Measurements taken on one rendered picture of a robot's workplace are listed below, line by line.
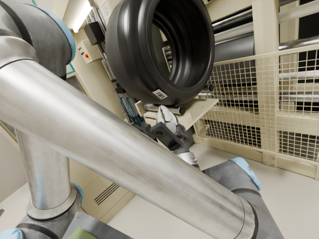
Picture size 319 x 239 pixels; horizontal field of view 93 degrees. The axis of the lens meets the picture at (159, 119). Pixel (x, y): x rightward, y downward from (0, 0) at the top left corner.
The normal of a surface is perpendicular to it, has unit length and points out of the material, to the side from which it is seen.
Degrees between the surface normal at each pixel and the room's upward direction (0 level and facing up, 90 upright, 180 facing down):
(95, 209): 90
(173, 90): 97
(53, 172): 115
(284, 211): 0
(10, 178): 90
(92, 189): 90
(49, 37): 109
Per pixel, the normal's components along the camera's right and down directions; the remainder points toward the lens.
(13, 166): 0.83, -0.06
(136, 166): 0.26, -0.02
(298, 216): -0.34, -0.84
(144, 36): 0.47, 0.16
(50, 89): 0.51, -0.45
